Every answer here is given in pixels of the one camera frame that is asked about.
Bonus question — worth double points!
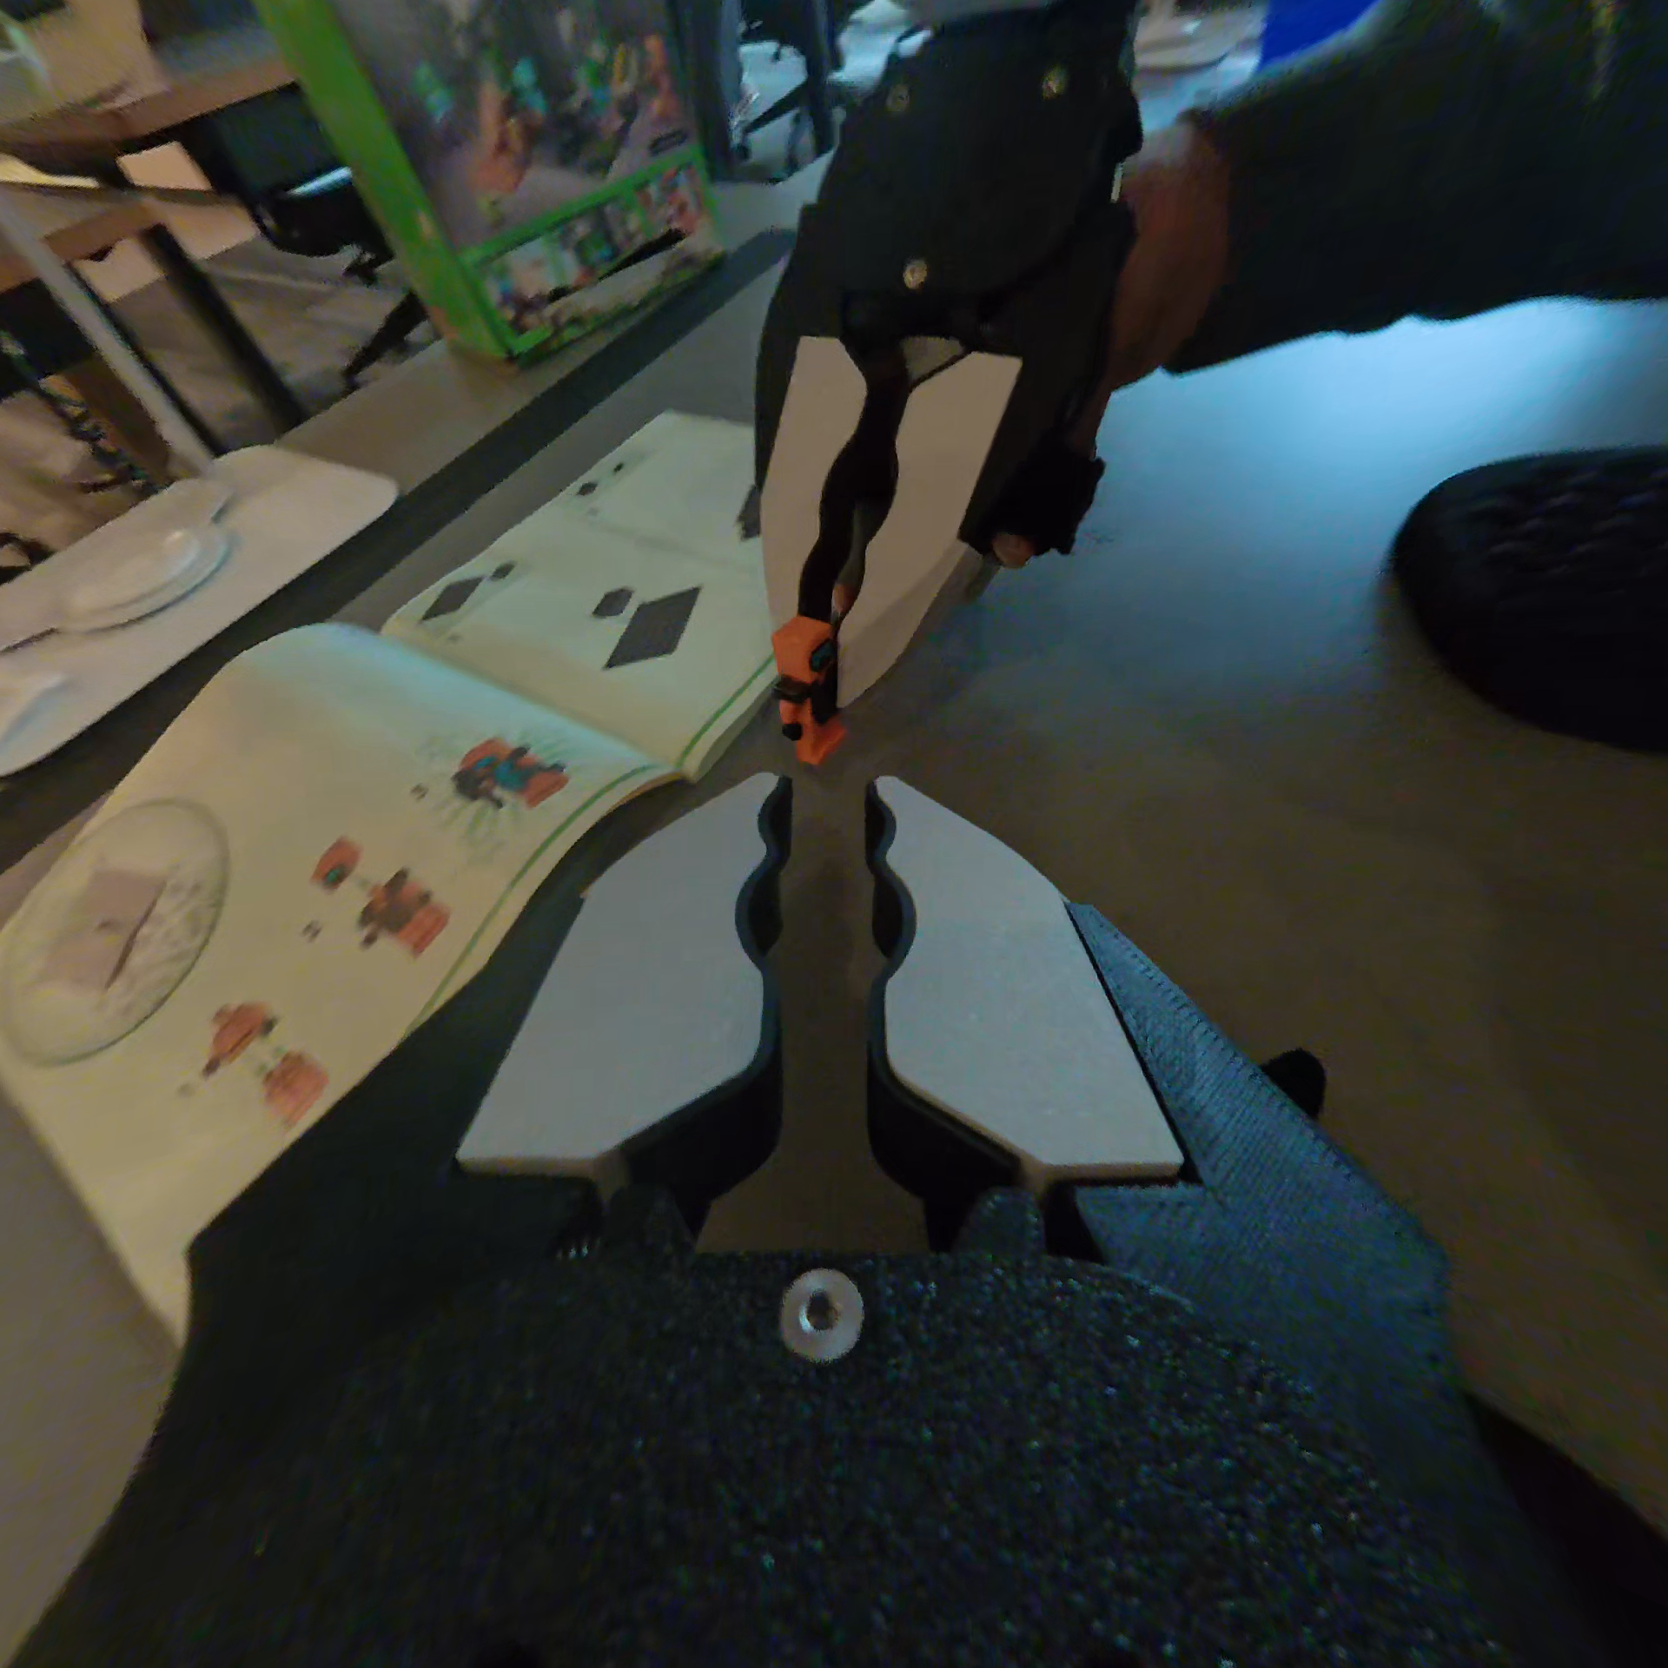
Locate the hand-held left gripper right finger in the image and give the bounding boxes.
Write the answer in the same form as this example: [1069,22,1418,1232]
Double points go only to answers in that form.
[866,775,1190,1188]

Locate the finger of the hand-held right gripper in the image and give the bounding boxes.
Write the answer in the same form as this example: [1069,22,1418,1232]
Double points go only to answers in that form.
[830,346,1029,711]
[763,332,904,654]

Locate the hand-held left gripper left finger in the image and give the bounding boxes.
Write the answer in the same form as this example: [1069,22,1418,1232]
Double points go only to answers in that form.
[457,773,793,1180]

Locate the white instruction booklet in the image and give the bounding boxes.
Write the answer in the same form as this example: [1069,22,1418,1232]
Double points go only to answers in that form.
[0,410,789,1337]

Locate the green toy brick box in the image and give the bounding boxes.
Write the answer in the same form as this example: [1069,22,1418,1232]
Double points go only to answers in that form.
[251,0,735,364]

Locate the person's right hand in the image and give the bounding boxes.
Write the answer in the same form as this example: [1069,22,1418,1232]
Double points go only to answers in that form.
[1083,118,1237,420]

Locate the black office chair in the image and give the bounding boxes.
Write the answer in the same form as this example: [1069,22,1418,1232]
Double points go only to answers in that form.
[673,0,902,179]

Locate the black chair armrest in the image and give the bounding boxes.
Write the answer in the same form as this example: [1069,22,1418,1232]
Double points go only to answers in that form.
[1388,447,1668,755]

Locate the wooden table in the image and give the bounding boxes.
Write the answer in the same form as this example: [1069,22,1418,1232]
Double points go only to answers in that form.
[0,54,431,471]

